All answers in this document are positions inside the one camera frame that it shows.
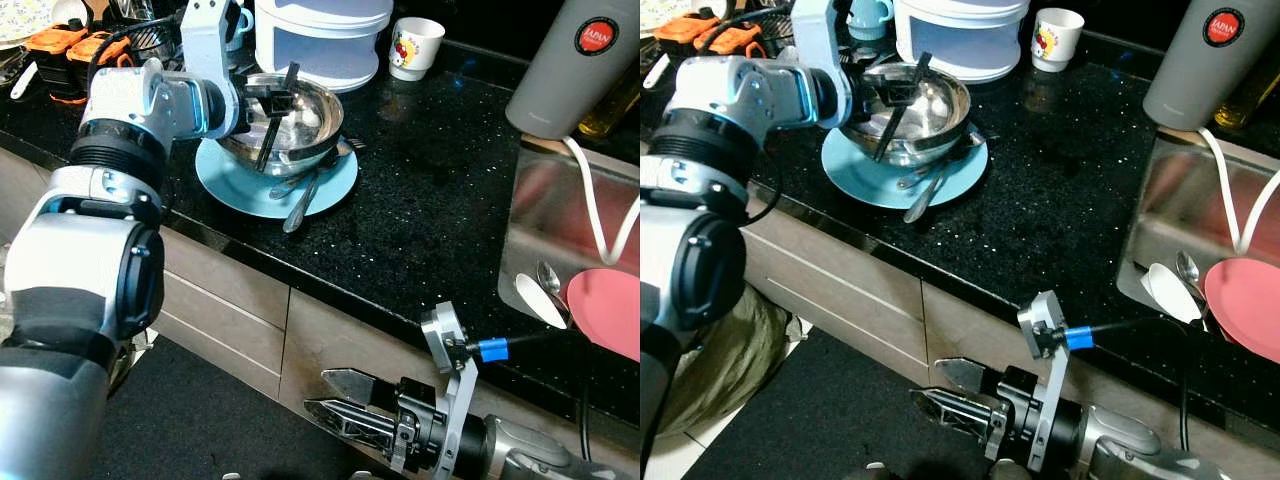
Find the thin white cord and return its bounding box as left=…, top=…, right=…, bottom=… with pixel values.
left=563, top=137, right=613, bottom=266
left=1198, top=128, right=1247, bottom=254

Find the beige base cabinet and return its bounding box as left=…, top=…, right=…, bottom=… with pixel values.
left=745, top=200, right=1280, bottom=480
left=0, top=145, right=641, bottom=477

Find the orange and black device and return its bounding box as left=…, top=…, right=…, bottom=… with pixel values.
left=705, top=22, right=768, bottom=57
left=24, top=25, right=93, bottom=103
left=68, top=32, right=133, bottom=73
left=655, top=10, right=723, bottom=47

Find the long steel spoon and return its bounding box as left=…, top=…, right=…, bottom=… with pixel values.
left=283, top=166, right=326, bottom=234
left=903, top=165, right=947, bottom=225

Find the stainless steel sink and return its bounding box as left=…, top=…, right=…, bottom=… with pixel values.
left=498, top=135, right=641, bottom=363
left=1117, top=130, right=1280, bottom=377

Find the olive green plastic bag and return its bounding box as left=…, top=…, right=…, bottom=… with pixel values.
left=655, top=283, right=801, bottom=439

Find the steel fork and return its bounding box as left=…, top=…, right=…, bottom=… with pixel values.
left=268, top=138, right=367, bottom=201
left=895, top=128, right=992, bottom=191

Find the teal mug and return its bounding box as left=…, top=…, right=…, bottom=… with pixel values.
left=225, top=3, right=258, bottom=53
left=848, top=0, right=897, bottom=43

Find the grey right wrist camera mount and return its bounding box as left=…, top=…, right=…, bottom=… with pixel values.
left=1017, top=290, right=1072, bottom=467
left=419, top=300, right=482, bottom=477

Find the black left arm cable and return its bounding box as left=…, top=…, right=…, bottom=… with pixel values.
left=85, top=14, right=187, bottom=91
left=690, top=4, right=801, bottom=61

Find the pink plate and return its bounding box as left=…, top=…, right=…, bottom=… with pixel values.
left=566, top=268, right=641, bottom=363
left=1204, top=258, right=1280, bottom=367

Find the patterned white plate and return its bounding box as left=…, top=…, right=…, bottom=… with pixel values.
left=640, top=0, right=693, bottom=31
left=0, top=0, right=67, bottom=48

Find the stainless steel bowl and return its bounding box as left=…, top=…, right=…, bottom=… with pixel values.
left=838, top=62, right=974, bottom=168
left=218, top=72, right=347, bottom=179

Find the small steel spoon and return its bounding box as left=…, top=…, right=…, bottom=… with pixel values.
left=1176, top=250, right=1207, bottom=301
left=537, top=261, right=568, bottom=306

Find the black cable with blue plug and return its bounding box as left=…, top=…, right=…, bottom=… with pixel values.
left=468, top=328, right=593, bottom=433
left=1058, top=318, right=1193, bottom=427

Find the white ceramic spoon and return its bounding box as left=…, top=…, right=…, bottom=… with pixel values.
left=515, top=273, right=571, bottom=330
left=1142, top=263, right=1207, bottom=325

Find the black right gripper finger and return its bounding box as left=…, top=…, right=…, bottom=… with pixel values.
left=303, top=398, right=401, bottom=448
left=320, top=367, right=402, bottom=404
left=932, top=357, right=1001, bottom=396
left=910, top=387, right=1001, bottom=434

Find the white cup with cartoon print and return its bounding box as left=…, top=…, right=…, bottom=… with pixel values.
left=388, top=17, right=447, bottom=82
left=1030, top=8, right=1087, bottom=74

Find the light blue plate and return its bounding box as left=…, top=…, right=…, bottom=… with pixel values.
left=195, top=135, right=360, bottom=220
left=822, top=128, right=990, bottom=211

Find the yellow oil bottle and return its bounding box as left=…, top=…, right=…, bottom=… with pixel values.
left=1215, top=40, right=1280, bottom=130
left=578, top=62, right=641, bottom=140

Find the grey thermos with red label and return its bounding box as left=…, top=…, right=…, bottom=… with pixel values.
left=1143, top=0, right=1280, bottom=132
left=505, top=0, right=641, bottom=140

